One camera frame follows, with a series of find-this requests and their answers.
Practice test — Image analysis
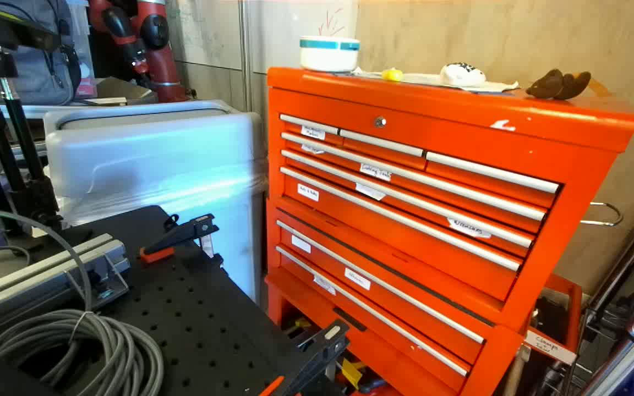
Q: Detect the white bowl with teal band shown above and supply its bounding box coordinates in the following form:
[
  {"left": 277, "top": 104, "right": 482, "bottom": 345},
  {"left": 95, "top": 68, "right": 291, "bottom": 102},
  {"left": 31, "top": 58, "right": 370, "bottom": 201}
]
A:
[{"left": 297, "top": 36, "right": 362, "bottom": 75}]

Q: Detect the dark brown plush toy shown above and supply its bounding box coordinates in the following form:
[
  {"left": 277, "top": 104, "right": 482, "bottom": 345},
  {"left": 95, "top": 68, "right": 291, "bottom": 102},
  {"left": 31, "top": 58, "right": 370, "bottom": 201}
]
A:
[{"left": 524, "top": 68, "right": 593, "bottom": 104}]

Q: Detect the orange metal tool chest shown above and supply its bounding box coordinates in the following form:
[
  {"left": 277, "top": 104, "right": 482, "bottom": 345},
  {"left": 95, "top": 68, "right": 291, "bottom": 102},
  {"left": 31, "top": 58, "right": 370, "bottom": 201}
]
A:
[{"left": 261, "top": 63, "right": 634, "bottom": 396}]

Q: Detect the translucent plastic storage bin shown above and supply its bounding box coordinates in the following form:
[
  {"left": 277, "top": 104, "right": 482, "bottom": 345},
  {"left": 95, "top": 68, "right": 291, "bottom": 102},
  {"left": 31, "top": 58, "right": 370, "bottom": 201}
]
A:
[{"left": 41, "top": 98, "right": 264, "bottom": 303}]

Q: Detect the yellow tool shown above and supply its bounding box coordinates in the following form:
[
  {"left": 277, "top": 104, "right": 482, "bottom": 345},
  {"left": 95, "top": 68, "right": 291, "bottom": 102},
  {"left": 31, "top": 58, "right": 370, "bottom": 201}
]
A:
[{"left": 337, "top": 356, "right": 370, "bottom": 391}]

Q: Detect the white paper sheet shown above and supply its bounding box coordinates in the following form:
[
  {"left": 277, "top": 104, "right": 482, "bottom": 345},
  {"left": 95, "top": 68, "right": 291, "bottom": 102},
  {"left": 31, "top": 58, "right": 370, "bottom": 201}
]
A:
[{"left": 352, "top": 66, "right": 521, "bottom": 97}]

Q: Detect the grey backpack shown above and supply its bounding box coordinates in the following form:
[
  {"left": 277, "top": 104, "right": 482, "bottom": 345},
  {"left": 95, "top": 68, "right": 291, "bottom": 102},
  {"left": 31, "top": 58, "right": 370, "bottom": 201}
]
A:
[{"left": 7, "top": 0, "right": 83, "bottom": 105}]

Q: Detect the black clamp with orange handle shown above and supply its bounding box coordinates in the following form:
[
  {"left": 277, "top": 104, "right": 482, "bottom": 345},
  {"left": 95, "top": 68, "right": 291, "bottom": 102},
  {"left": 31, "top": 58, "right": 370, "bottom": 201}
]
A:
[
  {"left": 135, "top": 211, "right": 221, "bottom": 267},
  {"left": 257, "top": 318, "right": 352, "bottom": 396}
]

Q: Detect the grey coiled cable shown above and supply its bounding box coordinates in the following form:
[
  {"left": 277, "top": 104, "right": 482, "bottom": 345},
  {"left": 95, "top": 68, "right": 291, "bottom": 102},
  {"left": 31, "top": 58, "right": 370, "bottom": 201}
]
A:
[{"left": 0, "top": 207, "right": 167, "bottom": 396}]

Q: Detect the black camera stand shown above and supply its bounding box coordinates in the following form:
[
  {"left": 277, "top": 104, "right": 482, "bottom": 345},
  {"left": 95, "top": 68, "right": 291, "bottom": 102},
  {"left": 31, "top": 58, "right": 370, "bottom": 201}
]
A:
[{"left": 0, "top": 41, "right": 65, "bottom": 238}]

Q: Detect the aluminium extrusion rail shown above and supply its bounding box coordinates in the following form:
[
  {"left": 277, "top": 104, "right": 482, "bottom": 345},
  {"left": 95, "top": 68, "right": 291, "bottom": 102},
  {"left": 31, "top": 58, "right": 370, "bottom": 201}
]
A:
[{"left": 0, "top": 230, "right": 132, "bottom": 333}]

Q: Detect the chrome chest side handle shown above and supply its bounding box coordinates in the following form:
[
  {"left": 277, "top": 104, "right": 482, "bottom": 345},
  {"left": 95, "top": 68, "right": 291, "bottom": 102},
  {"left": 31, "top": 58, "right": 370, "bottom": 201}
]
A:
[{"left": 579, "top": 201, "right": 624, "bottom": 229}]

